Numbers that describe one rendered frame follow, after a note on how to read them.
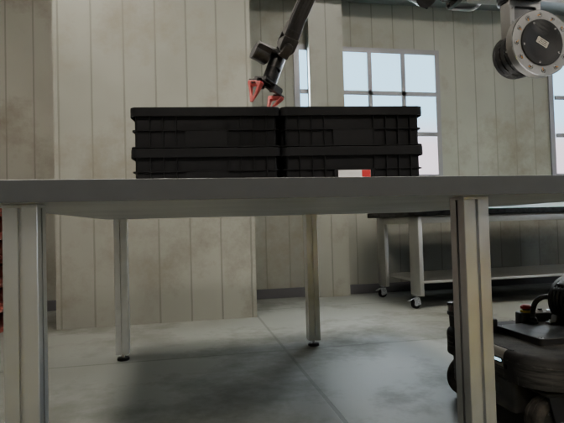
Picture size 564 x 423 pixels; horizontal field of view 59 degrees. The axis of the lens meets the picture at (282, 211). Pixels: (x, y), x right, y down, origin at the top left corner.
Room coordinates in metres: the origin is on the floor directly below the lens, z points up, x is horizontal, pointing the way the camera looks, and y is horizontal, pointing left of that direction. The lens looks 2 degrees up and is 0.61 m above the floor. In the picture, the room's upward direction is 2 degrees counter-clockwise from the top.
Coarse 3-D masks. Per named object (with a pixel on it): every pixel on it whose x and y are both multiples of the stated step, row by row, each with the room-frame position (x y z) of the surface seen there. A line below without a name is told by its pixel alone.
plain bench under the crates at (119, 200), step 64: (0, 192) 0.86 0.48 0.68; (64, 192) 0.88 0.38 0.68; (128, 192) 0.90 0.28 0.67; (192, 192) 0.92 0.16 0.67; (256, 192) 0.94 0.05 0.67; (320, 192) 0.97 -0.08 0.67; (384, 192) 0.99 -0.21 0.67; (448, 192) 1.02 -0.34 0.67; (512, 192) 1.05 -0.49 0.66; (128, 320) 2.34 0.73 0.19
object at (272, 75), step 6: (270, 66) 1.81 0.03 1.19; (264, 72) 1.82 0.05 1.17; (270, 72) 1.80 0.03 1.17; (276, 72) 1.81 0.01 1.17; (258, 78) 1.80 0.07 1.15; (264, 78) 1.77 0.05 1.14; (270, 78) 1.80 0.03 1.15; (276, 78) 1.81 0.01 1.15; (270, 84) 1.80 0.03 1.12; (276, 84) 1.82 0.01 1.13; (282, 90) 1.84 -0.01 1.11
